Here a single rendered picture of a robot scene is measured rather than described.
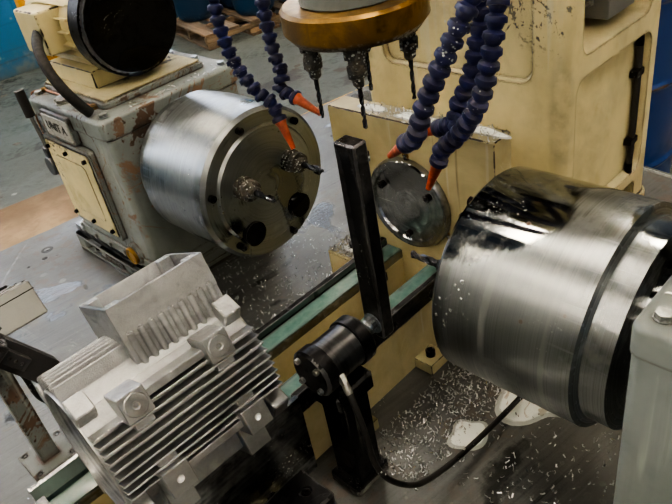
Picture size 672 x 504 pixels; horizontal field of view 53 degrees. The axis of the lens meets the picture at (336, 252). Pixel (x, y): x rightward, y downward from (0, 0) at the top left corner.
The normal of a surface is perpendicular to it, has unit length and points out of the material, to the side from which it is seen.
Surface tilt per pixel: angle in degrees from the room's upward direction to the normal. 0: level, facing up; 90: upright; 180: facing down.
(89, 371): 65
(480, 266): 51
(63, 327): 0
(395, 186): 90
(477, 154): 90
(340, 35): 90
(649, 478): 90
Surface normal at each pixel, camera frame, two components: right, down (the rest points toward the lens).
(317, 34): -0.45, 0.56
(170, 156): -0.65, -0.07
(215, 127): -0.43, -0.54
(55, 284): -0.16, -0.81
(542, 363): -0.71, 0.36
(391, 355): 0.71, 0.30
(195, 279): 0.58, -0.03
